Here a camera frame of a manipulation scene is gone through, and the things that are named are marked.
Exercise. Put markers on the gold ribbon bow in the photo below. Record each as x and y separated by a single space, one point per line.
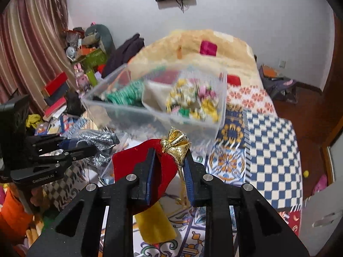
175 146

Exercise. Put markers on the red velvet cloth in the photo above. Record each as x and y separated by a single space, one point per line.
164 171

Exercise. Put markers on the yellow cloth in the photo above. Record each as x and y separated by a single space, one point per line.
33 120
155 225

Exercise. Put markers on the floral patterned cloth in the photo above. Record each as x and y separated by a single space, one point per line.
193 99

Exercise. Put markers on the pink doll figure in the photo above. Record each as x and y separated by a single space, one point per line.
81 78

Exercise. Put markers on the yellow ball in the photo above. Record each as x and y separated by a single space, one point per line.
306 173

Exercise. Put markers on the clothing pile with orange piece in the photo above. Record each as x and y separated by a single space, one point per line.
280 83

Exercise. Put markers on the orange cloth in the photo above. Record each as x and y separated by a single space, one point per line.
13 208

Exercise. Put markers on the silver glitter cloth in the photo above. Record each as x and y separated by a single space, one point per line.
103 139

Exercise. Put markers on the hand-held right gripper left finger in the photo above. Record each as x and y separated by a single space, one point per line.
151 176

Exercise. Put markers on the white cabinet door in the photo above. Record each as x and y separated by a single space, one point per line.
321 214

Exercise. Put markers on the dark clothing pile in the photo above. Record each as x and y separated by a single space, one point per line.
126 52

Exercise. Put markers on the clear plastic storage box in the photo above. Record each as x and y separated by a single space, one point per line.
150 117

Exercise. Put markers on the striped curtain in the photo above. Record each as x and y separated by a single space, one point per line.
32 48

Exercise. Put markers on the green plush toy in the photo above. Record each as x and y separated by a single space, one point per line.
100 36

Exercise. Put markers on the small red cloth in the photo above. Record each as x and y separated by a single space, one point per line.
234 79

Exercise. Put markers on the green cardboard box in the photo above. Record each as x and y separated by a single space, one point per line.
93 58

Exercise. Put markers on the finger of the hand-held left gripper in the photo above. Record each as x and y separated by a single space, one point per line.
77 154
45 142

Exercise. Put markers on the beige fluffy blanket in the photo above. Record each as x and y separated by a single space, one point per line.
209 53

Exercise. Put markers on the crumpled yellow cloth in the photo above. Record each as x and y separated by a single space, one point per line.
33 120

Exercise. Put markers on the green knitted cloth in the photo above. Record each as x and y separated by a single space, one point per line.
124 93

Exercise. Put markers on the wall socket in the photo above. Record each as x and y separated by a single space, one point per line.
281 63

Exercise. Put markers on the stack of books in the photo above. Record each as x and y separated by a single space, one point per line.
56 96

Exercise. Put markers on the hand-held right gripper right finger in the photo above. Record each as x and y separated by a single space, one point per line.
188 182

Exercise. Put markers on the beige cloth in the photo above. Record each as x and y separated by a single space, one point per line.
156 93

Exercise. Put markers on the pink toy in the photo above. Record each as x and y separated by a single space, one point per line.
320 185

